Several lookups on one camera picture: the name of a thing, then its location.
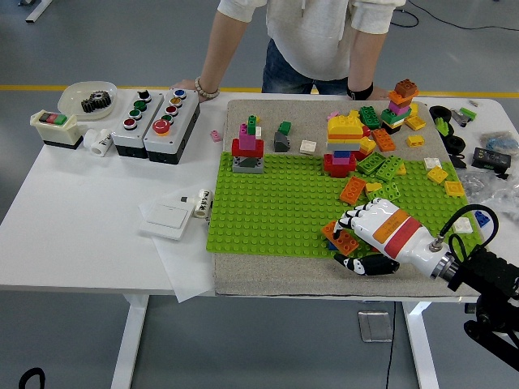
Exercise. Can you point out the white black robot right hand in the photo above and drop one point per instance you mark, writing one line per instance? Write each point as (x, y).
(395, 231)

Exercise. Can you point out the person's right hand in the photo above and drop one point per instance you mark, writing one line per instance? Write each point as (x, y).
(185, 84)

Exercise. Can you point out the person's left hand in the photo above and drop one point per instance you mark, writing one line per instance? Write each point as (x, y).
(379, 94)

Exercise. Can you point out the orange long brick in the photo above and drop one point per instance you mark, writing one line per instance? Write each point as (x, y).
(384, 140)
(352, 189)
(344, 241)

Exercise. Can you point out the green studded baseplate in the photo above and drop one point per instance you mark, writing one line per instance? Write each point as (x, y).
(263, 210)

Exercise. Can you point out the person's left forearm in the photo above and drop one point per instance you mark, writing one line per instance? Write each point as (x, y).
(367, 61)

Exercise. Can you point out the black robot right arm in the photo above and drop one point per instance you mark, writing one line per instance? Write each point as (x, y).
(486, 267)

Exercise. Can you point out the person's right forearm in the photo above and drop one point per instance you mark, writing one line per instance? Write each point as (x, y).
(221, 48)

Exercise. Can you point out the black toy tyre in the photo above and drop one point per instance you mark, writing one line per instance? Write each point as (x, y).
(433, 111)
(449, 142)

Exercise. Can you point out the green toy plant piece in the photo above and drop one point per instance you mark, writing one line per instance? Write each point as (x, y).
(444, 127)

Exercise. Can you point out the grey toy piece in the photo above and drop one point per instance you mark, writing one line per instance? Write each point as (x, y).
(459, 117)

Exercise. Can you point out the black wristwatch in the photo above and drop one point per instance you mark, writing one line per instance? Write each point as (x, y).
(359, 92)

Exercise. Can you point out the brick tower with brown top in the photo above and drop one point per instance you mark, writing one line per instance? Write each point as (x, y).
(401, 105)

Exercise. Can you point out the dark green long brick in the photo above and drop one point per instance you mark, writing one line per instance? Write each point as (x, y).
(370, 117)

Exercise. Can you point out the lime green long brick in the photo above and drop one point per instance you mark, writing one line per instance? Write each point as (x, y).
(389, 168)
(391, 190)

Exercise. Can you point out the yellow flat brick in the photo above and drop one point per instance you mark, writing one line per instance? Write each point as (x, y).
(453, 188)
(417, 122)

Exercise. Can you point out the small yellow brick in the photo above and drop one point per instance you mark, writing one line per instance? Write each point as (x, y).
(401, 168)
(416, 141)
(373, 187)

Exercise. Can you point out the brick tower with yellow top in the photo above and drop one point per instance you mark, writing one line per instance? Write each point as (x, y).
(342, 129)

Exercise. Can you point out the yellow square brick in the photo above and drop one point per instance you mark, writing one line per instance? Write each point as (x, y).
(437, 173)
(367, 144)

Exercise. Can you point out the grey emergency-stop control box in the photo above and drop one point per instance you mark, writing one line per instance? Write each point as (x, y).
(170, 142)

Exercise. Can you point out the small pink brick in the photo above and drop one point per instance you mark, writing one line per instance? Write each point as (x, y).
(216, 136)

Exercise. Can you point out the white square tile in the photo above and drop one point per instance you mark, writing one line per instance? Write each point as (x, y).
(432, 162)
(463, 225)
(308, 146)

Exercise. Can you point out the grey four-button control box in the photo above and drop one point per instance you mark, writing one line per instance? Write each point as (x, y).
(129, 139)

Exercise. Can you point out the brick tower with magenta middle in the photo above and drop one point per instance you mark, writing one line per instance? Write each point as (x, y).
(247, 144)

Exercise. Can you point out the small blue piece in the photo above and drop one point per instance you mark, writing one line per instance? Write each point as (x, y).
(482, 219)

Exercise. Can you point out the black metal gear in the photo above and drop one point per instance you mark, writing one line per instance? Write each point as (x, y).
(96, 102)

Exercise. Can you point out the person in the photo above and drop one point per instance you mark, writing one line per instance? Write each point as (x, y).
(308, 36)

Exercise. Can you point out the small lime green brick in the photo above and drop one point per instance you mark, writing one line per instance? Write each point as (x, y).
(469, 113)

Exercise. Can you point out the small black part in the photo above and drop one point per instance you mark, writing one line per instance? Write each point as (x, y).
(460, 161)

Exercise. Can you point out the metal floor socket plate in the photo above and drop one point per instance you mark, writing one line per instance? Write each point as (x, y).
(375, 326)

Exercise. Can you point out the white pipe tee fitting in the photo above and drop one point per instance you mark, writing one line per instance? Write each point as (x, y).
(97, 142)

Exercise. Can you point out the table height control panel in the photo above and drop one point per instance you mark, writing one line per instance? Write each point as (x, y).
(470, 309)

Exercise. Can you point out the grey slope brick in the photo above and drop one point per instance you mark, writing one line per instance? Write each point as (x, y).
(281, 142)

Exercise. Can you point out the clear plastic bags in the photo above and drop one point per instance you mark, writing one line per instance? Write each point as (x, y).
(498, 190)

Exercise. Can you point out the white plastic bowl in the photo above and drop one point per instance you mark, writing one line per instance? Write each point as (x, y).
(73, 99)

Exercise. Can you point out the black digital meter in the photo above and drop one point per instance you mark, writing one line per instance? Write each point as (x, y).
(490, 159)

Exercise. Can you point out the white table leg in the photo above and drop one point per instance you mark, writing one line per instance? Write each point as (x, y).
(129, 344)
(421, 348)

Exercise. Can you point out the small white pipe fitting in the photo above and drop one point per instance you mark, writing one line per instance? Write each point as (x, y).
(202, 203)

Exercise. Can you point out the grey-brown mat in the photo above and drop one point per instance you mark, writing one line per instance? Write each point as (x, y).
(284, 277)

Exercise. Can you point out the plastic bag with blue parts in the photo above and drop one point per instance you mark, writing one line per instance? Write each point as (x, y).
(498, 142)

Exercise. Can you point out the translucent paper sheet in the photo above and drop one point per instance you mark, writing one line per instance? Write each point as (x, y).
(182, 267)

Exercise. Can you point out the white wall switch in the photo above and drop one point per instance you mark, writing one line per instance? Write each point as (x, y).
(164, 219)

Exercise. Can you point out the beige red-green switch box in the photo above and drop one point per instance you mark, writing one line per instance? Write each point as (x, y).
(57, 131)

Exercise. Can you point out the grey metal frame foot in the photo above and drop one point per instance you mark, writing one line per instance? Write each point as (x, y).
(38, 11)

